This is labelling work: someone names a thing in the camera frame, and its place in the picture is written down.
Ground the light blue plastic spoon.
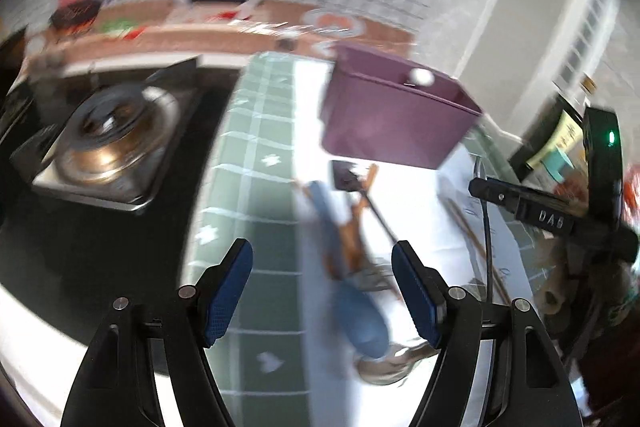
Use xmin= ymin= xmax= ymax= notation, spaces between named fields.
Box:
xmin=304 ymin=180 xmax=392 ymax=359

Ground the brown wooden spoon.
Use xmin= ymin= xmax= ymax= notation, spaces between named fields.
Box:
xmin=337 ymin=192 xmax=373 ymax=275

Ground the black shovel shaped spoon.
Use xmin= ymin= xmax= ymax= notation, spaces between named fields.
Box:
xmin=331 ymin=159 xmax=397 ymax=244

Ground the large steel spoon black handle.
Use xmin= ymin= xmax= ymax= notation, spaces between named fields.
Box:
xmin=474 ymin=156 xmax=494 ymax=303

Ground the small spoon white ball end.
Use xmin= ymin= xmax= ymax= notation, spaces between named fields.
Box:
xmin=404 ymin=68 xmax=435 ymax=88

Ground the salt shaker teal cap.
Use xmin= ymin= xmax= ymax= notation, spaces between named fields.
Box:
xmin=540 ymin=147 xmax=574 ymax=183

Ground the soy sauce bottle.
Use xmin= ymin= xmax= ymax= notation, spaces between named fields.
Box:
xmin=509 ymin=75 xmax=597 ymax=181

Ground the green checkered table mat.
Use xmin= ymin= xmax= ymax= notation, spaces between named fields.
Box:
xmin=181 ymin=52 xmax=546 ymax=426

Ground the black gas stove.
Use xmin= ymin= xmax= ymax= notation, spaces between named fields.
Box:
xmin=1 ymin=57 xmax=240 ymax=378

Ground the purple plastic utensil holder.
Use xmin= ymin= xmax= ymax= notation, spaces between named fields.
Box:
xmin=320 ymin=42 xmax=483 ymax=169

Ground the white wall vent grille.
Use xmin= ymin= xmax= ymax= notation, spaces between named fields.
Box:
xmin=553 ymin=0 xmax=620 ymax=93

